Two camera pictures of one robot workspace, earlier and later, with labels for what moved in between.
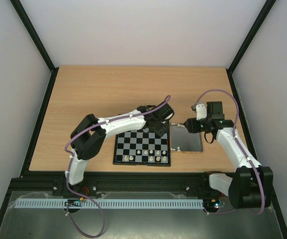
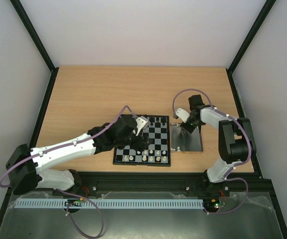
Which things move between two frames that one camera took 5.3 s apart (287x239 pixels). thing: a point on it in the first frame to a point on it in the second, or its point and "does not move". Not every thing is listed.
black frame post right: (266, 7) does not move
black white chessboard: (142, 147) does not move
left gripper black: (162, 132) to (141, 143)
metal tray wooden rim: (188, 142) does not move
